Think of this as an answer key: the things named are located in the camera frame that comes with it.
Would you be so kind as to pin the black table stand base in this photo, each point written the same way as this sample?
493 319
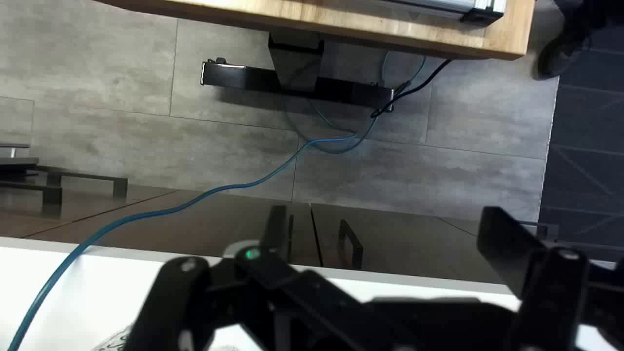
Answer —
294 81

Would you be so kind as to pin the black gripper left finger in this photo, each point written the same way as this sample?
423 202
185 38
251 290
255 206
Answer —
187 280

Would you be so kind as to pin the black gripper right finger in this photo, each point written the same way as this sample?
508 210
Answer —
553 294

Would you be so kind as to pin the low black stand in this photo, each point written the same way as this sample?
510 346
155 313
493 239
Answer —
52 179

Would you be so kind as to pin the black shoe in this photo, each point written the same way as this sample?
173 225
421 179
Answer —
563 56

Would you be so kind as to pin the wooden table top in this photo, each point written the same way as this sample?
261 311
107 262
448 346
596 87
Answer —
325 23

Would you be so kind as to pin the grey device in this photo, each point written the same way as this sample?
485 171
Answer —
469 9

